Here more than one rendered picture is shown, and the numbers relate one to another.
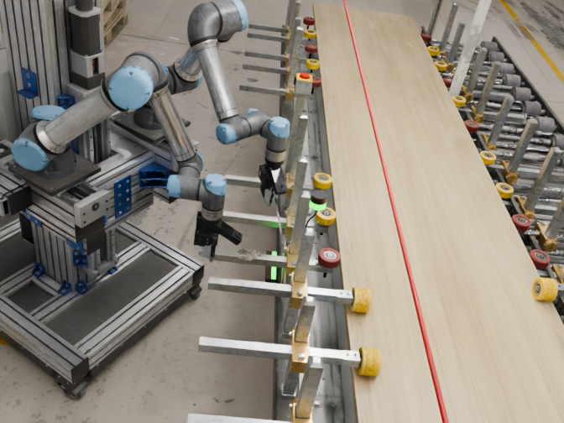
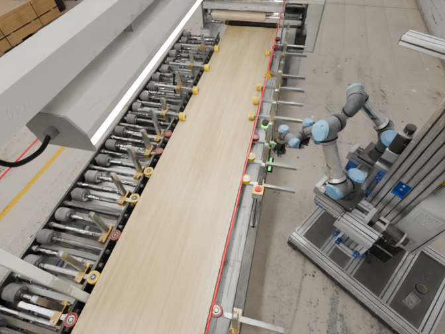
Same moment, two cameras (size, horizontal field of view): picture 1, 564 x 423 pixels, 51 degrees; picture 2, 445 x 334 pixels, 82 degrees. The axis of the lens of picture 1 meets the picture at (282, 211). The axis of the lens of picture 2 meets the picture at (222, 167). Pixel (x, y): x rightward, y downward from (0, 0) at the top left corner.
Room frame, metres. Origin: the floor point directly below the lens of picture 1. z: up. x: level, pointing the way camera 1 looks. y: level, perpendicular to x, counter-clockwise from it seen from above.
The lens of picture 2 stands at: (3.37, 0.13, 2.64)
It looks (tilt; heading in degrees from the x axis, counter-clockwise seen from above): 52 degrees down; 202
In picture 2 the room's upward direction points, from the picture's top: 3 degrees counter-clockwise
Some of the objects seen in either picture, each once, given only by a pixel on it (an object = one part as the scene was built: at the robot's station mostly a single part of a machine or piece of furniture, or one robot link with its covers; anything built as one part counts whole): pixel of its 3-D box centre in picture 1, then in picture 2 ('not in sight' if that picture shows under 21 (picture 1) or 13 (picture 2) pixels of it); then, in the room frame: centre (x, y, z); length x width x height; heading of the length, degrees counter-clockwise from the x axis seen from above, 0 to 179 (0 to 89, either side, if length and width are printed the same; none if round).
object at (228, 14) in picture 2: not in sight; (252, 16); (-0.61, -0.84, 1.05); 1.43 x 0.12 x 0.12; 95
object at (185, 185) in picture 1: (185, 185); not in sight; (1.62, 0.34, 1.12); 0.11 x 0.11 x 0.08; 3
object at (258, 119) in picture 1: (256, 123); (293, 139); (1.92, 0.15, 1.23); 0.11 x 0.11 x 0.08; 50
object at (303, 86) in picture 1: (303, 84); (257, 192); (2.43, 0.00, 1.18); 0.07 x 0.07 x 0.08; 5
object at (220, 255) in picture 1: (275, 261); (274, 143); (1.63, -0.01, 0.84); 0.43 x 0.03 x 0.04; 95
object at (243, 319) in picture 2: (277, 91); (247, 321); (3.12, 0.14, 0.80); 0.44 x 0.03 x 0.04; 95
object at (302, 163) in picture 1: (294, 208); (263, 163); (1.93, -0.05, 0.88); 0.04 x 0.04 x 0.48; 5
